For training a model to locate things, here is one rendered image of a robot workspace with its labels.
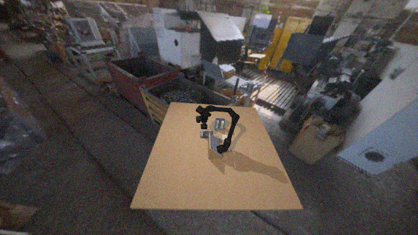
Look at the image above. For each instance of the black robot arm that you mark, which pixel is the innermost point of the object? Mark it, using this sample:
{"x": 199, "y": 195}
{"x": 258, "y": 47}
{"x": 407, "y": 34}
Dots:
{"x": 235, "y": 117}

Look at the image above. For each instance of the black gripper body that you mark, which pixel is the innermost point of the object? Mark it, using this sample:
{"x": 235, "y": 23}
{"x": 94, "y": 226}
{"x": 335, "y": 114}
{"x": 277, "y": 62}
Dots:
{"x": 204, "y": 125}

